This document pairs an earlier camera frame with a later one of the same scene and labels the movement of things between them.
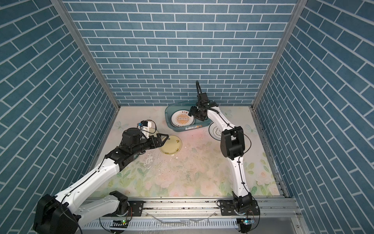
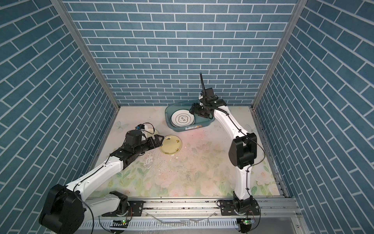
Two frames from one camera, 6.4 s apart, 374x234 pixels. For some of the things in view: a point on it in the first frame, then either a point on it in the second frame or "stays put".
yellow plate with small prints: (172, 146) stays put
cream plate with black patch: (153, 130) stays put
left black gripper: (153, 144) stays put
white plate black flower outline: (215, 131) to (182, 118)
